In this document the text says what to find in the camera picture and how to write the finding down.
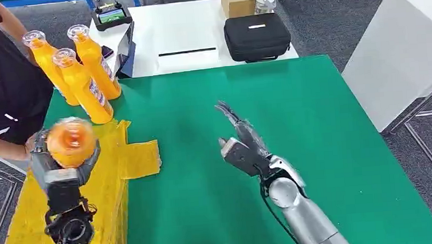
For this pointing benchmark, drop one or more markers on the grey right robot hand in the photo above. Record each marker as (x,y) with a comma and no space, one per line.
(249,134)

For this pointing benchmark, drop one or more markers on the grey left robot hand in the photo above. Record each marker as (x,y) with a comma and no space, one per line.
(38,167)

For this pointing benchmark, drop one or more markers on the person's right hand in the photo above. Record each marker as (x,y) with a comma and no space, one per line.
(30,145)

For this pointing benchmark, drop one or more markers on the orange drink bottle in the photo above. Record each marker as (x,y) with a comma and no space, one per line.
(96,65)
(71,142)
(46,60)
(84,92)

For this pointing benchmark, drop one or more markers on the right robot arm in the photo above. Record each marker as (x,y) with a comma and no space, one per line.
(306,217)

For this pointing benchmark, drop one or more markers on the green table mat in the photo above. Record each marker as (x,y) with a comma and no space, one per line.
(275,105)

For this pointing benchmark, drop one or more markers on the person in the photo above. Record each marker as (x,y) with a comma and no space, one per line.
(0,83)

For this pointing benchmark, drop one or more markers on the yellow plastic sheet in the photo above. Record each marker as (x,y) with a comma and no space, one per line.
(107,204)

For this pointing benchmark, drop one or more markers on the black zipped carry case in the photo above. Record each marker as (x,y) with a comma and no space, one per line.
(257,36)

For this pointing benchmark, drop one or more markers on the black smartphone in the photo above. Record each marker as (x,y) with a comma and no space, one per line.
(107,52)

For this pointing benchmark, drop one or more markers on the black remote controller with screen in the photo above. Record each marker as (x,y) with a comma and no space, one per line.
(111,16)

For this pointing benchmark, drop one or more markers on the white side table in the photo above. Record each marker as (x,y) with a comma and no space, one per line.
(398,55)

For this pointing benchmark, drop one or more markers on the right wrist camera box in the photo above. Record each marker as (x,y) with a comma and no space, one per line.
(243,155)

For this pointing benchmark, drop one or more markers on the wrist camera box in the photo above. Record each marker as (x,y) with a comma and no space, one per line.
(243,155)
(62,189)

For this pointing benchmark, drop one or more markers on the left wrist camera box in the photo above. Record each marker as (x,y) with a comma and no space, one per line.
(62,189)

